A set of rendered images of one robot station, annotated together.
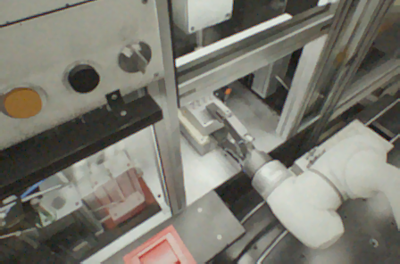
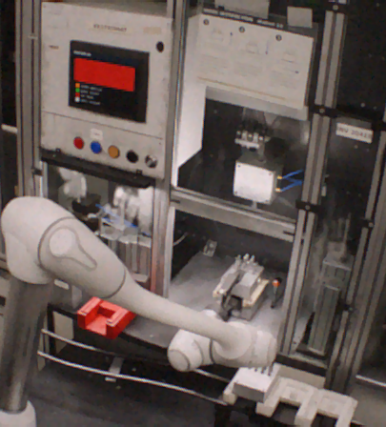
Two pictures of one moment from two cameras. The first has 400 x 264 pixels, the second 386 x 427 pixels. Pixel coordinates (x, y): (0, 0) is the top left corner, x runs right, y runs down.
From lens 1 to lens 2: 168 cm
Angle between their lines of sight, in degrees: 48
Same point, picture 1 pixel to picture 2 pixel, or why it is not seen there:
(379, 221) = not seen: outside the picture
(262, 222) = (206, 411)
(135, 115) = (136, 180)
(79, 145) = (114, 175)
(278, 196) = not seen: hidden behind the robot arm
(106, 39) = (144, 148)
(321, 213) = (189, 337)
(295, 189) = not seen: hidden behind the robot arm
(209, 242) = (143, 332)
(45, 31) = (129, 135)
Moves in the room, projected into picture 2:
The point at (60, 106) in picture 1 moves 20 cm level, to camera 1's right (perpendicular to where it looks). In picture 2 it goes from (122, 161) to (153, 192)
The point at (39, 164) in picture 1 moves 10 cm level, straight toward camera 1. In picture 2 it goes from (102, 172) to (91, 187)
